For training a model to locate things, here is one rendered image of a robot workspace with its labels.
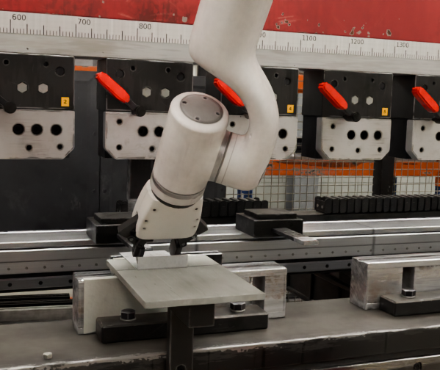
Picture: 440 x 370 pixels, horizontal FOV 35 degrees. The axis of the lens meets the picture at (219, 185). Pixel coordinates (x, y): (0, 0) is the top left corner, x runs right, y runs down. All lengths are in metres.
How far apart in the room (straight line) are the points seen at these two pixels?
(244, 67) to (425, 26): 0.59
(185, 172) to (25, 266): 0.57
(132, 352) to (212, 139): 0.39
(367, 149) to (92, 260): 0.60
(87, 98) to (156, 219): 0.69
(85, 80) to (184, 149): 0.78
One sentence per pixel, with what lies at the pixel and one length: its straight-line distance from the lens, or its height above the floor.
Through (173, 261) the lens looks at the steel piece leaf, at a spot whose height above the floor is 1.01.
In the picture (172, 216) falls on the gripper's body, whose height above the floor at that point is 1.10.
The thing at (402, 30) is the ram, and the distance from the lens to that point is 1.39.
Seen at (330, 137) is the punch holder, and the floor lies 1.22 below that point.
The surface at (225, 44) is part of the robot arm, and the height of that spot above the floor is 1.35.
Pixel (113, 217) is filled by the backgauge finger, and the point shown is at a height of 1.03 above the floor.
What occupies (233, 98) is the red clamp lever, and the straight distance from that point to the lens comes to 1.18.
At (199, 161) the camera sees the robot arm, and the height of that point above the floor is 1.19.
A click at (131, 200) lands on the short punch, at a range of 1.22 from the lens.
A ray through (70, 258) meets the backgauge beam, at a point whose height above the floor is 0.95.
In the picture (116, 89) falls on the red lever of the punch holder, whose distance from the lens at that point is 1.12.
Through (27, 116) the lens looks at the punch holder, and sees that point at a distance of 1.13.
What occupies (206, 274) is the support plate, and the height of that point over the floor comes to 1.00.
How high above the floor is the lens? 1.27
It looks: 7 degrees down
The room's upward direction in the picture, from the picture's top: 2 degrees clockwise
